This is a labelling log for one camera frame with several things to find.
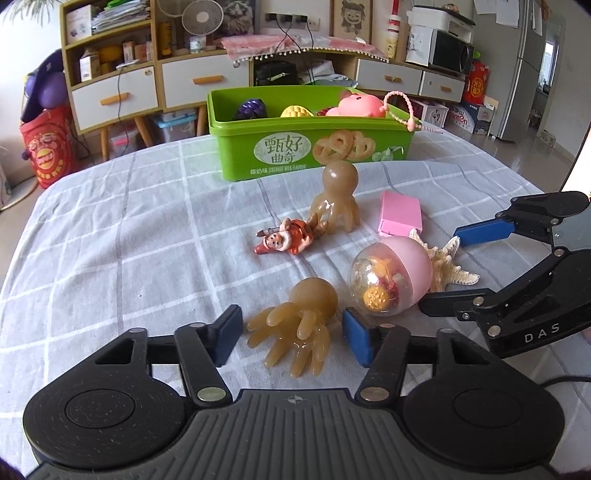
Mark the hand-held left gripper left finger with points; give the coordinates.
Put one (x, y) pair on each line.
(228, 332)

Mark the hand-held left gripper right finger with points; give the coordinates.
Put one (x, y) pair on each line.
(358, 337)

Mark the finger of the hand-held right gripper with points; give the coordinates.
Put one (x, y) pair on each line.
(443, 305)
(485, 231)

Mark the beige starfish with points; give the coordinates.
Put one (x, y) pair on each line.
(450, 272)

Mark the pink clear capsule ball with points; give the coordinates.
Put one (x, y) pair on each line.
(406, 263)

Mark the tan rubber octopus toy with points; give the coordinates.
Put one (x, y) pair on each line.
(334, 184)
(309, 300)

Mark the small pink box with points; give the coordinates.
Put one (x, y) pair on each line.
(399, 212)

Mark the small red figurine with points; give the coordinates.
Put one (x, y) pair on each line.
(288, 240)

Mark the green plastic box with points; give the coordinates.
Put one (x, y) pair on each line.
(240, 147)

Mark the yellow toy corn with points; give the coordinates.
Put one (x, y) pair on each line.
(295, 111)

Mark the purple toy grapes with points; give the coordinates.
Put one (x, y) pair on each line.
(251, 108)

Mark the white box red print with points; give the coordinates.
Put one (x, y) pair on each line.
(468, 119)

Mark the white cardboard box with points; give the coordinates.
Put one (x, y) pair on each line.
(431, 114)

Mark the grey checked tablecloth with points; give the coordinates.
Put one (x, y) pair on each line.
(138, 230)

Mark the white drawer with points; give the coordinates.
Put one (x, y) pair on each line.
(442, 86)
(205, 83)
(390, 76)
(113, 99)

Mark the grey refrigerator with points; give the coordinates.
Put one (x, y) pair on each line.
(531, 78)

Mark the black microwave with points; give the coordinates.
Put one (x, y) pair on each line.
(450, 51)

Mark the clear storage box blue lid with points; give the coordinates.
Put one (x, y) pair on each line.
(175, 129)

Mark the clear storage box pink contents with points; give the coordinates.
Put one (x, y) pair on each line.
(123, 143)

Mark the framed cartoon picture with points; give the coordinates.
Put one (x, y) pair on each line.
(351, 21)

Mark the pink checked cloth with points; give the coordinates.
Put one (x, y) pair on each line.
(304, 46)

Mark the red printed bucket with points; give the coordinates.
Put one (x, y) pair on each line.
(46, 147)

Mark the black bag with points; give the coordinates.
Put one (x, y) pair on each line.
(276, 74)

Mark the wooden cabinet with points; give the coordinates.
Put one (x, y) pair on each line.
(157, 55)

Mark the purple plush toy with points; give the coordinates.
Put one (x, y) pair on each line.
(44, 87)

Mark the white desk fan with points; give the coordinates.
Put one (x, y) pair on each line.
(202, 18)

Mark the cat picture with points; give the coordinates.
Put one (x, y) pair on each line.
(236, 16)

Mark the wall socket strip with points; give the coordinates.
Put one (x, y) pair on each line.
(291, 21)

